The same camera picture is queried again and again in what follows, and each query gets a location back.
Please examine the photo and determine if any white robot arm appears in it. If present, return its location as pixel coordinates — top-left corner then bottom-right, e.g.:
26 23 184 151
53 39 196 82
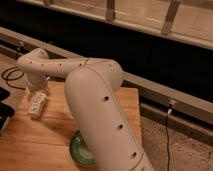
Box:
17 48 155 171

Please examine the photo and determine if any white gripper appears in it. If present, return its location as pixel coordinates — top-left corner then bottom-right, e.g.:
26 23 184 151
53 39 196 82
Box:
26 81 49 96

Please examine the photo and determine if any black device at left edge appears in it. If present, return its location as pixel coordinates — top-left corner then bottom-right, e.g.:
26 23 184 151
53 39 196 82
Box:
0 87 15 135

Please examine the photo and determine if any black coiled cable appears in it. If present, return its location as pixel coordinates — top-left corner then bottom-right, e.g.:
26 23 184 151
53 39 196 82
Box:
1 66 28 90

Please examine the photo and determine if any green ceramic bowl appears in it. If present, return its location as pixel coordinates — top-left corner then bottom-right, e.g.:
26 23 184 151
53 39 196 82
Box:
69 130 95 167

